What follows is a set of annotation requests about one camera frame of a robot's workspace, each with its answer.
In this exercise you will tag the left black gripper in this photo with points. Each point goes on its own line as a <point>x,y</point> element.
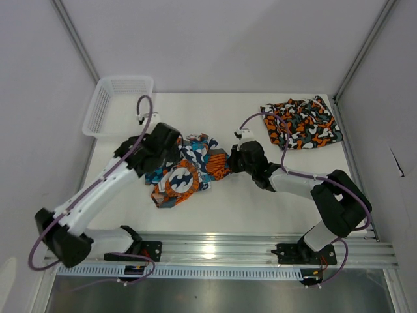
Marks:
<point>172,156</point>

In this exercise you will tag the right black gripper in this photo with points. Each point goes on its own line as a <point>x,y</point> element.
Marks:
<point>232,160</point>

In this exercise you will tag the blue patterned shorts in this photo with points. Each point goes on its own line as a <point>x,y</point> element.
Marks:
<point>201,162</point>

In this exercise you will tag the orange black camouflage shorts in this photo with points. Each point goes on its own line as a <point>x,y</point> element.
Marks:
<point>304,124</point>

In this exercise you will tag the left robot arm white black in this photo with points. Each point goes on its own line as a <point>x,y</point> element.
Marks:
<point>65,229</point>

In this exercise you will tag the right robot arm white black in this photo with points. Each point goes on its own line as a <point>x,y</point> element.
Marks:
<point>340,203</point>

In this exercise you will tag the white plastic basket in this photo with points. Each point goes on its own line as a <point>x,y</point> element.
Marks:
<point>112,109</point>

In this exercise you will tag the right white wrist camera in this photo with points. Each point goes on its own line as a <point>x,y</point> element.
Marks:
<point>244,135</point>

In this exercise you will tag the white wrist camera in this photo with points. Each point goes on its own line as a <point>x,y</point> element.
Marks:
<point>153,118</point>
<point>244,135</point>

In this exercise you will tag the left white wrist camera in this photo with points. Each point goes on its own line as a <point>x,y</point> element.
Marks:
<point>153,118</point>

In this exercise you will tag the left aluminium side rail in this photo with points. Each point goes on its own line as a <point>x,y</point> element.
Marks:
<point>86,166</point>

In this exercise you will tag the aluminium side rail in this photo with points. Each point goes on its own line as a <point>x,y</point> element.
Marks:
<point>86,166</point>
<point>349,153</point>

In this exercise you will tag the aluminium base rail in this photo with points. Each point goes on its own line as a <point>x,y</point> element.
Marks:
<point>254,250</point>

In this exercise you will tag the right aluminium side rail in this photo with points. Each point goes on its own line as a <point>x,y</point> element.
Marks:
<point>349,153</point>

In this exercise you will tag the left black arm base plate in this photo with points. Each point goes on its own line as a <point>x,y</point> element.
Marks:
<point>149,249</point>

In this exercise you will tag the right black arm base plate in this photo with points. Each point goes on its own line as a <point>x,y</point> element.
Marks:
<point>293,256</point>

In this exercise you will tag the white slotted cable duct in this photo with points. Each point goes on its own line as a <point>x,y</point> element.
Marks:
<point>190,272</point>

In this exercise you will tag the left aluminium corner post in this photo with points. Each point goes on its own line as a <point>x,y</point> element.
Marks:
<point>70,28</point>

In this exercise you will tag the aluminium corner post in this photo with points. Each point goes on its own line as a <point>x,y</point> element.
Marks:
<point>376,29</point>
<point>70,28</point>

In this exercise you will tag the right aluminium corner post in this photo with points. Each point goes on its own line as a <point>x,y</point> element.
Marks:
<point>376,29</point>

